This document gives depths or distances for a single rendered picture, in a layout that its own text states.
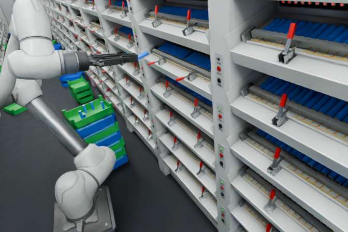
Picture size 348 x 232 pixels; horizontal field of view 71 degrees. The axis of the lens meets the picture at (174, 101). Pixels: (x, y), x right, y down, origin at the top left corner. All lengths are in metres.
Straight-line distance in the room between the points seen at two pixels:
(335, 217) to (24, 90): 1.38
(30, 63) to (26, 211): 1.38
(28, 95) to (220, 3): 1.07
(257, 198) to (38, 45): 0.95
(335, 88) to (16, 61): 0.88
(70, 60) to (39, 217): 1.32
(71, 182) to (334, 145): 1.11
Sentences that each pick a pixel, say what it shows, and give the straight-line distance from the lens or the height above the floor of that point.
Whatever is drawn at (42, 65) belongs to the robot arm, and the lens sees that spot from 0.92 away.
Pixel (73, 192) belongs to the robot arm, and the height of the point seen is 0.46.
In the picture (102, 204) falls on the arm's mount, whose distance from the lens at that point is 1.55.
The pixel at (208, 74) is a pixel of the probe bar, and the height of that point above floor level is 0.97.
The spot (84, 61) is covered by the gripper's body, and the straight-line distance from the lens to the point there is 0.95.
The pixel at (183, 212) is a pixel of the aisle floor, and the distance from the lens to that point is 1.69.
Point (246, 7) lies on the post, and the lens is 0.79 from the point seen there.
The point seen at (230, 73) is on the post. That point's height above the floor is 1.04.
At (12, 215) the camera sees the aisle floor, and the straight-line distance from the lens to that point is 2.15.
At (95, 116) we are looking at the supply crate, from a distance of 1.78.
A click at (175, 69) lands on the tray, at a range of 1.15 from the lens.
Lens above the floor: 1.36
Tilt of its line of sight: 29 degrees down
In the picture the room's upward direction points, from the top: 8 degrees counter-clockwise
